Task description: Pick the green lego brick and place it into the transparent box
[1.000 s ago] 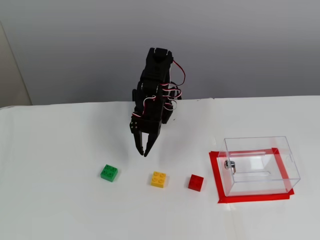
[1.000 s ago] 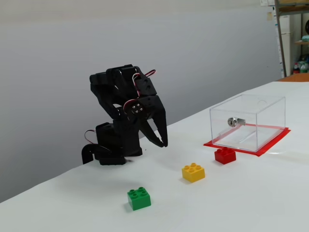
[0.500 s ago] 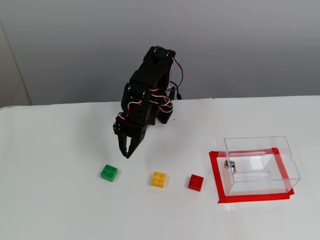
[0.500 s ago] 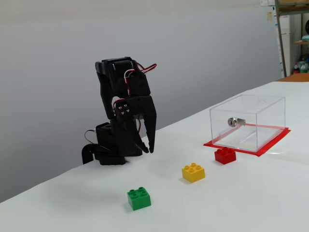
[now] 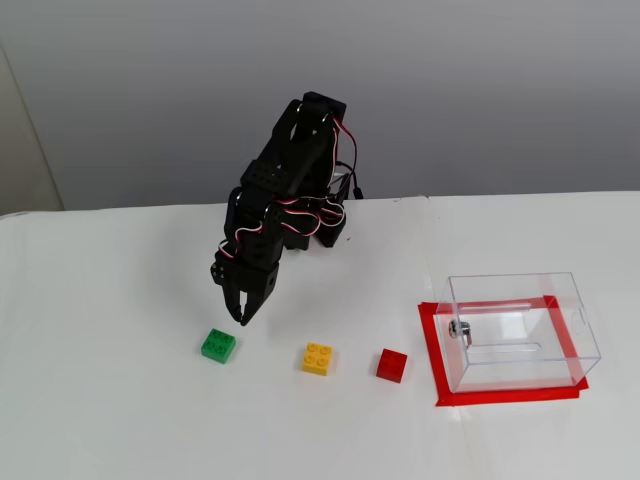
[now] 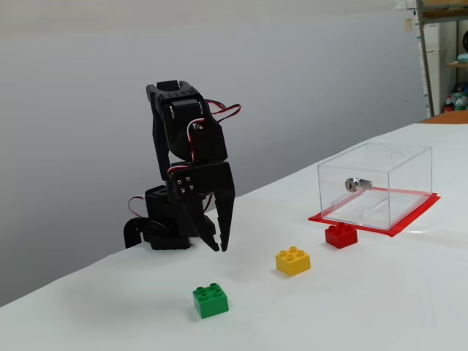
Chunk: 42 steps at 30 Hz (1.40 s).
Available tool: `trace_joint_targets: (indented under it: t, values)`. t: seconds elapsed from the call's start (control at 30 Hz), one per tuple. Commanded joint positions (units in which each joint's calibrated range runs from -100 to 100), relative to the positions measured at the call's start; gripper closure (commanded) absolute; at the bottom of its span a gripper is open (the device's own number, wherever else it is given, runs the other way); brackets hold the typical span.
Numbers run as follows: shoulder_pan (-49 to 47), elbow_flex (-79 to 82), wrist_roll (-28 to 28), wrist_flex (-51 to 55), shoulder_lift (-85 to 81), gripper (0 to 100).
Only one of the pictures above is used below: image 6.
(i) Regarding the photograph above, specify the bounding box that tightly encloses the metal shelf rack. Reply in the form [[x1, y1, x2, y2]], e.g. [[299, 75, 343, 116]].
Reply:
[[415, 0, 468, 118]]

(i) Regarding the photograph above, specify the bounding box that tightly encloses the red white wrist cable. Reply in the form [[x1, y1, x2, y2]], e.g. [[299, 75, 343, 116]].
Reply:
[[203, 100, 243, 129]]

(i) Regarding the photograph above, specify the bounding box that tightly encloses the red white gripper cable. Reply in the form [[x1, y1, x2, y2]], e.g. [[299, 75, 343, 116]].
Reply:
[[167, 119, 205, 177]]

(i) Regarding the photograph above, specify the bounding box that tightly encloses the red lego brick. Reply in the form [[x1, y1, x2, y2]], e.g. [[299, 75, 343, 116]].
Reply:
[[325, 222, 359, 250]]

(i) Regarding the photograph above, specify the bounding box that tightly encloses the red tape frame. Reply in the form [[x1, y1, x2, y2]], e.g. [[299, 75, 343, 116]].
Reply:
[[308, 186, 442, 238]]

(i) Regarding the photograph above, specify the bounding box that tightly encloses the yellow lego brick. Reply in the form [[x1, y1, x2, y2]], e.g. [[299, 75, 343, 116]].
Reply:
[[275, 246, 312, 277]]

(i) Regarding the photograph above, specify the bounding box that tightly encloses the transparent plastic box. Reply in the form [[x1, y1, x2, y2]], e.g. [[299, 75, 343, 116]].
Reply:
[[317, 142, 434, 231]]

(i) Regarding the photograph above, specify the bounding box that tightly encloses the green lego brick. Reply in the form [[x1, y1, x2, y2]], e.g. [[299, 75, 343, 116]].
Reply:
[[192, 282, 230, 320]]

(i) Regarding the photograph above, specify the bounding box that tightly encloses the white refrigerator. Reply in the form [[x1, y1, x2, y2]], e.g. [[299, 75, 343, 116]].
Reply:
[[416, 22, 442, 115]]

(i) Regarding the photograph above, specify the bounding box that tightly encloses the green plastic bottle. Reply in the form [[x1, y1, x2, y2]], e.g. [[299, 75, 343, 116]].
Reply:
[[453, 83, 468, 112]]

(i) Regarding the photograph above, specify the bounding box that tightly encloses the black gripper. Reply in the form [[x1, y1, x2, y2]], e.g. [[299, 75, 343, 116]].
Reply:
[[166, 122, 237, 253]]

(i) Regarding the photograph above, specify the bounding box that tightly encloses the black table clamp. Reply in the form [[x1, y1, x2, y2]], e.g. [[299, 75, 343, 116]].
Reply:
[[123, 217, 173, 250]]

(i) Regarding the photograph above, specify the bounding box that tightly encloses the red white base cable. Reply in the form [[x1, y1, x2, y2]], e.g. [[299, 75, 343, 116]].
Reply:
[[127, 195, 148, 219]]

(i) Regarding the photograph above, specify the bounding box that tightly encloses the orange brown table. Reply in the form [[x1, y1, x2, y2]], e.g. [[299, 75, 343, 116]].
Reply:
[[420, 110, 468, 125]]

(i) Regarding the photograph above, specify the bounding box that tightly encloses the silver metal box lock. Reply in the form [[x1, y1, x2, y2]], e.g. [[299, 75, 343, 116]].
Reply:
[[344, 177, 373, 193]]

